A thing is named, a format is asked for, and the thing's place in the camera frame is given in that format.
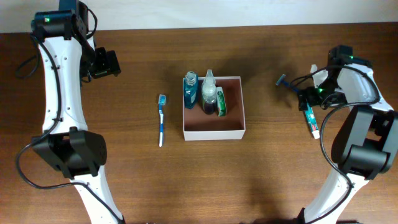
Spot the teal mouthwash bottle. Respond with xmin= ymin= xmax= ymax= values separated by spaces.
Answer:
xmin=183 ymin=72 xmax=198 ymax=109

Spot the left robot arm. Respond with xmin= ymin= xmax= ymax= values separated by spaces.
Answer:
xmin=31 ymin=1 xmax=125 ymax=223

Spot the green soap box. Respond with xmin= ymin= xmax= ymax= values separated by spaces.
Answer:
xmin=216 ymin=86 xmax=226 ymax=117

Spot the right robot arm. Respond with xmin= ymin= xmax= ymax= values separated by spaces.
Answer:
xmin=290 ymin=45 xmax=397 ymax=223

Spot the teal toothpaste tube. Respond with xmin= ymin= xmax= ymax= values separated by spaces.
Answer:
xmin=304 ymin=105 xmax=320 ymax=139

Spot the blue disposable razor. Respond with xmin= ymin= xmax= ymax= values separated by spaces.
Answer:
xmin=275 ymin=74 xmax=299 ymax=93

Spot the clear blue spray bottle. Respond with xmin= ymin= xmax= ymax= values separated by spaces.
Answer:
xmin=201 ymin=69 xmax=216 ymax=114

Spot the blue white toothbrush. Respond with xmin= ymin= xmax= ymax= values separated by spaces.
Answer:
xmin=158 ymin=94 xmax=167 ymax=147

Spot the white cardboard box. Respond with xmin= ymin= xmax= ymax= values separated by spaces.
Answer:
xmin=182 ymin=77 xmax=246 ymax=141

